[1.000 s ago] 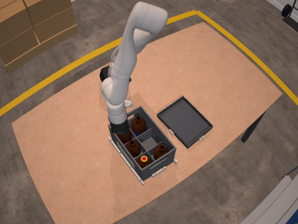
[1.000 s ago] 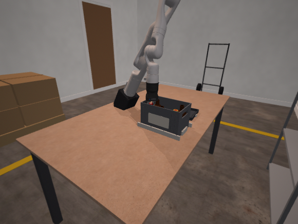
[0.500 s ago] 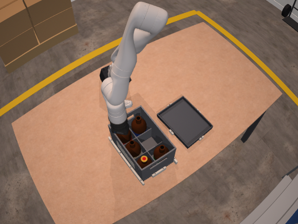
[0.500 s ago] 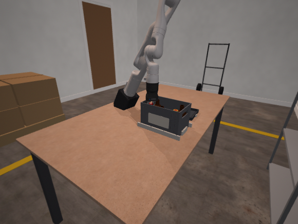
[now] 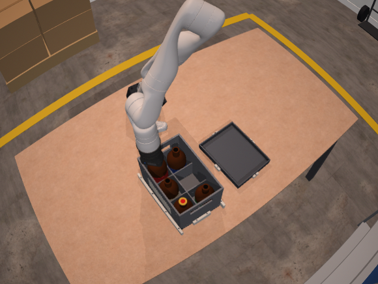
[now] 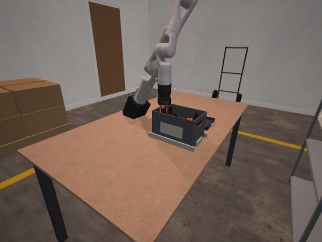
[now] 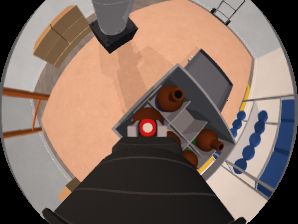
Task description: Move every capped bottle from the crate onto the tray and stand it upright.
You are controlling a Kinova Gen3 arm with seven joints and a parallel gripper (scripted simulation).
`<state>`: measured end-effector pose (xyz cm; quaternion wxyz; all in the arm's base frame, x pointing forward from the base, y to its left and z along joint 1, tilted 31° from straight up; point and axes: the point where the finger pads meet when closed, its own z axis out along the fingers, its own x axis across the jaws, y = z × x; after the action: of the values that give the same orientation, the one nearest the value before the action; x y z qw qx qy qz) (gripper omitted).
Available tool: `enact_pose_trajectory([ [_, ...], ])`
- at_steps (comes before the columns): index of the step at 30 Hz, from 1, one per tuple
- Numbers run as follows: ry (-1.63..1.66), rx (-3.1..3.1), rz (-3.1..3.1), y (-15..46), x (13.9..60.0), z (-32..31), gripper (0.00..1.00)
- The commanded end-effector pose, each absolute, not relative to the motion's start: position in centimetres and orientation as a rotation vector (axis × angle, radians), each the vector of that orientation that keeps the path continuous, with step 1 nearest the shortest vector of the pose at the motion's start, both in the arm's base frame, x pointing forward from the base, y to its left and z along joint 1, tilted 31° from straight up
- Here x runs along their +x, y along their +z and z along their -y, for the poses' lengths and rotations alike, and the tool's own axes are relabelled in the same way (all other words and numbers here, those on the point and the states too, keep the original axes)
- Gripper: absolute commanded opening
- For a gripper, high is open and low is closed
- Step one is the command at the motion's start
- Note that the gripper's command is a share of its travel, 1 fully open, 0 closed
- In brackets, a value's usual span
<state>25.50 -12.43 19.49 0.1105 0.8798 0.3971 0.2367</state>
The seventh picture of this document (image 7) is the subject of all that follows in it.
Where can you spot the dark grey divided crate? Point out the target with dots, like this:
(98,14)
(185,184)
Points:
(197,112)

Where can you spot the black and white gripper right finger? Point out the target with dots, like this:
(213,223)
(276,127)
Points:
(161,130)

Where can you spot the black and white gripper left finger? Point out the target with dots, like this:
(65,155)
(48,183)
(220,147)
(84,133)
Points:
(132,130)

